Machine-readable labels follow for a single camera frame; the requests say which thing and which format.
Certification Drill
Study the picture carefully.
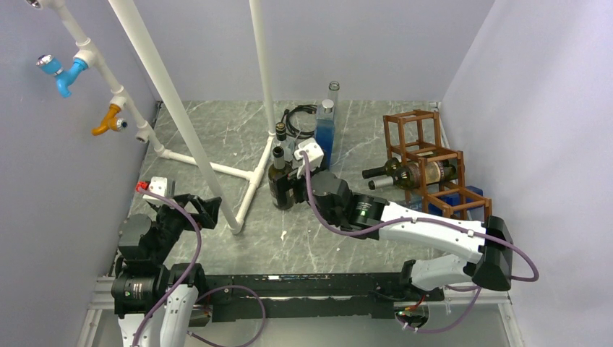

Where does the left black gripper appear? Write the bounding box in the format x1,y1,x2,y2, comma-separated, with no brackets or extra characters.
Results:
150,192,220,262

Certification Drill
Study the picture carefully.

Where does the dark green wine bottle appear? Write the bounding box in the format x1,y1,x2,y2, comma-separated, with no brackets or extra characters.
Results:
267,146,294,210

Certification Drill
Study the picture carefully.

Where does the tall blue liquid bottle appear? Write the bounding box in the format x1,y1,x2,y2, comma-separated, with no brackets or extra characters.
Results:
314,99,335,168

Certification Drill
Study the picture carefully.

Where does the green wine bottle silver neck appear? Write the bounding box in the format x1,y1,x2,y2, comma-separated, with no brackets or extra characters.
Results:
368,160,458,190

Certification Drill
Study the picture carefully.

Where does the dark wine bottle cream label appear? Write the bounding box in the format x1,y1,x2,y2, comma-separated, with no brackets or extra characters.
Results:
361,158,402,179

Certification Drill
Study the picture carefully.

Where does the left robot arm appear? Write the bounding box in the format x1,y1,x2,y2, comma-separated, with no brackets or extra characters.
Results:
111,194,222,346

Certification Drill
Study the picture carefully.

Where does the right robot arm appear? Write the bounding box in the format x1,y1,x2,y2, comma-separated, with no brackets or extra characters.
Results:
291,170,513,300

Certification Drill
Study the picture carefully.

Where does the clear square liquor bottle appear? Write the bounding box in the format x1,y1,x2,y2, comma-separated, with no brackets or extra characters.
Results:
275,121,294,163

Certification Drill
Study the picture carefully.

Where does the brown wooden wine rack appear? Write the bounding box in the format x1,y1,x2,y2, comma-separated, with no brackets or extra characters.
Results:
382,110,492,220

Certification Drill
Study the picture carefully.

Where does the tall clear glass bottle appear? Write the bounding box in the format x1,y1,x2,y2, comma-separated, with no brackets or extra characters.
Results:
327,80,340,109

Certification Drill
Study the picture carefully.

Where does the blue clear bottle lying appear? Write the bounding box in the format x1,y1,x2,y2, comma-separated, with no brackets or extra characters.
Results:
407,185,484,216

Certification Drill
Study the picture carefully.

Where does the orange plastic faucet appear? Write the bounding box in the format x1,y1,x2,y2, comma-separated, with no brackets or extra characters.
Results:
91,103,127,136

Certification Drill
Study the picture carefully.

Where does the blue plastic faucet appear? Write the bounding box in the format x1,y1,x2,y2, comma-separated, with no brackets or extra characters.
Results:
35,54,89,98

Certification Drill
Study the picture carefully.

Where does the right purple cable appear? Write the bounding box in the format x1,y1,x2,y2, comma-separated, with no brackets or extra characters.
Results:
300,152,540,335

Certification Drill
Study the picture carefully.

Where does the purple cable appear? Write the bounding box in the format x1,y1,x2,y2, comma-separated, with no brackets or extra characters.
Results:
132,189,267,347
300,152,540,335

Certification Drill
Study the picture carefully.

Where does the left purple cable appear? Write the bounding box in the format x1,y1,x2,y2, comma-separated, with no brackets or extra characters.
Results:
132,189,267,347

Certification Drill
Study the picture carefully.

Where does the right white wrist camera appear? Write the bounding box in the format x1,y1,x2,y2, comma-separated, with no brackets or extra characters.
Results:
293,137,324,179

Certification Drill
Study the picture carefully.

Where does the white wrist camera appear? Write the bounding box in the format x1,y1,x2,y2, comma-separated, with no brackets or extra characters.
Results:
135,176,175,197
293,137,324,179

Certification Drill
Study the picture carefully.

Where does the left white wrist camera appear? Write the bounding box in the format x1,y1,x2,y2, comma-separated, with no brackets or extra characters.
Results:
135,176,175,197

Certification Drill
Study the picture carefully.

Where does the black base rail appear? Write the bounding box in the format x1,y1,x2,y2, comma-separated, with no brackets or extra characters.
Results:
196,272,445,322

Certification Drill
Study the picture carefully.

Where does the black coiled cable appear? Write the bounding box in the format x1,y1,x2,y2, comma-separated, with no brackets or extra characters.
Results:
280,104,320,140

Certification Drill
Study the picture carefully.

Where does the white PVC pipe frame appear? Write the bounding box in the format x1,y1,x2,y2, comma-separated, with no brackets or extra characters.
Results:
27,1,275,235

